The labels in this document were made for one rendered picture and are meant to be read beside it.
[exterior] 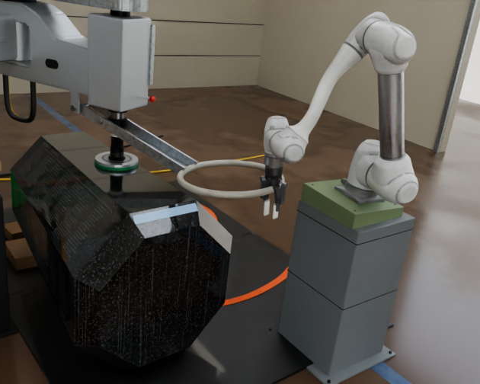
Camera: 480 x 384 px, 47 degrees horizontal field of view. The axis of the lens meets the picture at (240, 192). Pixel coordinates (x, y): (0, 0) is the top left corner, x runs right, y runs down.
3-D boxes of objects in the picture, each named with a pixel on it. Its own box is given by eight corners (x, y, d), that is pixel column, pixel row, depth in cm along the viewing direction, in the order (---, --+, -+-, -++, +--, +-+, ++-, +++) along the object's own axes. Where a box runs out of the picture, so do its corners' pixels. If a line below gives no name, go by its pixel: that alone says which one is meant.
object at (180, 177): (155, 186, 239) (155, 180, 238) (210, 159, 280) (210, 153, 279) (256, 207, 219) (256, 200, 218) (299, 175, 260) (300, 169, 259)
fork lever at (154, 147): (66, 109, 269) (68, 100, 267) (92, 103, 285) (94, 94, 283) (177, 179, 251) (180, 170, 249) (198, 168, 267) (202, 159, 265)
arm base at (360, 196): (354, 183, 276) (357, 172, 274) (386, 202, 259) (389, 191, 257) (328, 184, 266) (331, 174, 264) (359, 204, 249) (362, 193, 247)
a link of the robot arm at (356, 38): (337, 36, 224) (354, 43, 213) (367, 2, 222) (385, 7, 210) (355, 57, 231) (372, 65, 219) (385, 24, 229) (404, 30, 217)
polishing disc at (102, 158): (96, 152, 284) (96, 150, 284) (138, 154, 289) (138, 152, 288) (94, 167, 265) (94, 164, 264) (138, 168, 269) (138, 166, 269)
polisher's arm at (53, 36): (-10, 91, 289) (-16, -6, 271) (24, 86, 308) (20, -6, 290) (100, 120, 261) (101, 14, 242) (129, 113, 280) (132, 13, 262)
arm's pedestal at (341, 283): (329, 306, 326) (354, 183, 296) (395, 355, 290) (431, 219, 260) (264, 331, 297) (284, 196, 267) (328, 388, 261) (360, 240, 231)
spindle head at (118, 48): (61, 104, 268) (59, 8, 251) (91, 97, 286) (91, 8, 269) (120, 119, 254) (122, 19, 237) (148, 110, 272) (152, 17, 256)
